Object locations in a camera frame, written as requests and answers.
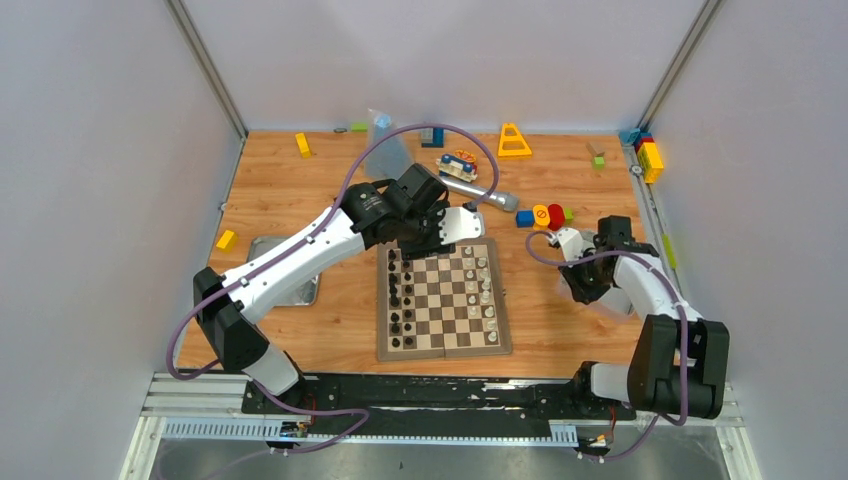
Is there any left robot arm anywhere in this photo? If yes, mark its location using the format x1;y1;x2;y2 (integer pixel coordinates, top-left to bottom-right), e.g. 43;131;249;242
190;164;451;413

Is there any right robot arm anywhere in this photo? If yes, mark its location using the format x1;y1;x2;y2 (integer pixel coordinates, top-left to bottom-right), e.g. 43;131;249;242
552;216;730;421

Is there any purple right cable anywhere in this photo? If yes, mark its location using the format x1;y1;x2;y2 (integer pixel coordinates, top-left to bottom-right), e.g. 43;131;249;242
525;229;692;463

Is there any purple cable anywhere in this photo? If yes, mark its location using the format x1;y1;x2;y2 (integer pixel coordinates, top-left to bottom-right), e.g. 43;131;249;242
164;123;501;458
525;229;692;463

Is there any yellow curved block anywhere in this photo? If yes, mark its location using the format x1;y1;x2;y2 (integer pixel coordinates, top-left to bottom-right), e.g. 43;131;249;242
294;132;313;158

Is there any wooden chess board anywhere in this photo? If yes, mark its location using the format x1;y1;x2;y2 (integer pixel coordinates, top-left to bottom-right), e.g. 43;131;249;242
376;238;513;362

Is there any silver toy microphone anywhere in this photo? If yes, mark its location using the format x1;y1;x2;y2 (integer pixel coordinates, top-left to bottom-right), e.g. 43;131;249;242
439;176;519;212

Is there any red rounded block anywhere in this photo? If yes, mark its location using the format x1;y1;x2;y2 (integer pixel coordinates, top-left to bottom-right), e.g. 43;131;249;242
547;203;566;232

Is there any blue duplo brick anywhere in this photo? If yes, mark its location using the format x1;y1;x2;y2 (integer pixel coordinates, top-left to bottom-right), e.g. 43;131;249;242
515;210;535;228

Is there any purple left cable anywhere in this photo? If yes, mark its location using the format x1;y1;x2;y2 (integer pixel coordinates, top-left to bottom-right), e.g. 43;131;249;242
164;123;501;458

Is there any yellow no-entry sign block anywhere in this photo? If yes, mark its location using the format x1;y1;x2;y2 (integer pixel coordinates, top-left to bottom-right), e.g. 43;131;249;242
532;204;551;231

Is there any blue bubble-wrapped cone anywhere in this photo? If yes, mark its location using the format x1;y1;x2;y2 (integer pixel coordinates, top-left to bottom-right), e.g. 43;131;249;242
363;109;413;180

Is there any white blue toy car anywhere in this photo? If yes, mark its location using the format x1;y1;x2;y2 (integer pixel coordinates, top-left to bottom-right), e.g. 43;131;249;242
436;150;478;183

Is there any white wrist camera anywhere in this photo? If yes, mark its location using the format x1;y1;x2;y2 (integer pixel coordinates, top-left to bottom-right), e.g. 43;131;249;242
438;207;486;245
548;227;586;262

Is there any blue grey brick stack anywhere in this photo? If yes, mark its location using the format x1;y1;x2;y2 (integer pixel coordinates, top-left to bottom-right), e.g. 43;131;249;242
419;127;445;148

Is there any yellow triangle toy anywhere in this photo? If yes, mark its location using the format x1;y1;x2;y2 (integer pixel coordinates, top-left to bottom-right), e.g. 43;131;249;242
497;123;533;158

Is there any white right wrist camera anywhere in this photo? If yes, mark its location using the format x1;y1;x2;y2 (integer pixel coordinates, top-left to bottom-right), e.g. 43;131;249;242
548;227;586;262

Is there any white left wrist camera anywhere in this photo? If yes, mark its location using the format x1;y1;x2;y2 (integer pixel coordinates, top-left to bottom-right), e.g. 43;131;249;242
438;207;486;245

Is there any silver metal tin lid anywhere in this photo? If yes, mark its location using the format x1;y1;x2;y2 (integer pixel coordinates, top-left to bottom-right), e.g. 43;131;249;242
246;236;323;308

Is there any colourful brick stack right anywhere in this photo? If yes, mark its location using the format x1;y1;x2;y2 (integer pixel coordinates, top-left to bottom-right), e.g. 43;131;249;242
633;132;664;184

